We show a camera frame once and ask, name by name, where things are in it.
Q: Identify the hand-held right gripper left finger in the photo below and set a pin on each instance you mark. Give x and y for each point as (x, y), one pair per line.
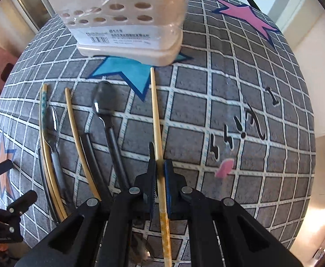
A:
(152, 178)

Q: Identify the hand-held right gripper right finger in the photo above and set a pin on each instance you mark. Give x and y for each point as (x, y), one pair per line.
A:
(169, 189)

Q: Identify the beige perforated utensil holder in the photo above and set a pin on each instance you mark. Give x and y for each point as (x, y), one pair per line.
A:
(123, 41)

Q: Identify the plain wooden chopstick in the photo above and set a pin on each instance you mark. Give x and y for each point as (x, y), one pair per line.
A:
(73, 128)
(156, 116)

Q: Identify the blue patterned wooden chopstick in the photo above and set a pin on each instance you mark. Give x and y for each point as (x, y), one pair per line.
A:
(42, 116)

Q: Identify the sliding glass door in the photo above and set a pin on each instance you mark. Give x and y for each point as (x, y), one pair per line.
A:
(26, 0)

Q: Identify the grey grid star-print tablecloth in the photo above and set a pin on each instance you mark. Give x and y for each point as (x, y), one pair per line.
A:
(207, 116)

